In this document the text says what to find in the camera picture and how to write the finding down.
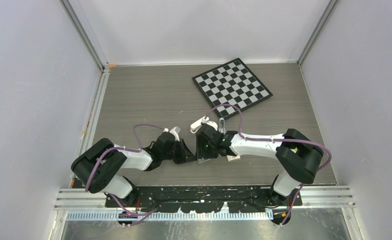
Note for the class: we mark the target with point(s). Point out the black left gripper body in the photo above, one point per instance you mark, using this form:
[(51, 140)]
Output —
[(168, 155)]

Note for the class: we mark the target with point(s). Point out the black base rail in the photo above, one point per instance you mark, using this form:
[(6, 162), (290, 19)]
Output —
[(201, 199)]

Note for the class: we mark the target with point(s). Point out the white stapler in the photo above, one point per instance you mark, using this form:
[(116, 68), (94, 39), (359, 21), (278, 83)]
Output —
[(195, 126)]

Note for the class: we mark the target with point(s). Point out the grey staple box tray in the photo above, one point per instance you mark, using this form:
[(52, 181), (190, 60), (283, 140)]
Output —
[(202, 160)]

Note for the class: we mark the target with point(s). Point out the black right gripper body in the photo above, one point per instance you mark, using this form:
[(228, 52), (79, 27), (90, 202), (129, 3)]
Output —
[(210, 147)]

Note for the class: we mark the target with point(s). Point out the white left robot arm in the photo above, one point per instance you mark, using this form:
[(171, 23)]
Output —
[(97, 168)]

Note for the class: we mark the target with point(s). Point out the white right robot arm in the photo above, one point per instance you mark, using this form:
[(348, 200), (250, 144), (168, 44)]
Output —
[(299, 156)]

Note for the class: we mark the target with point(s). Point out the black white chessboard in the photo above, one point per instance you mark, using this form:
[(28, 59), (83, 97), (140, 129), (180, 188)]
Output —
[(231, 84)]

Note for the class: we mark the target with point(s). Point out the small blue grey stapler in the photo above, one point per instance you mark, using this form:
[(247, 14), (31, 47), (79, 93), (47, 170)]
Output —
[(221, 126)]

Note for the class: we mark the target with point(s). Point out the white playing card box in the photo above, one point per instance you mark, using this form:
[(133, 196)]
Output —
[(231, 158)]

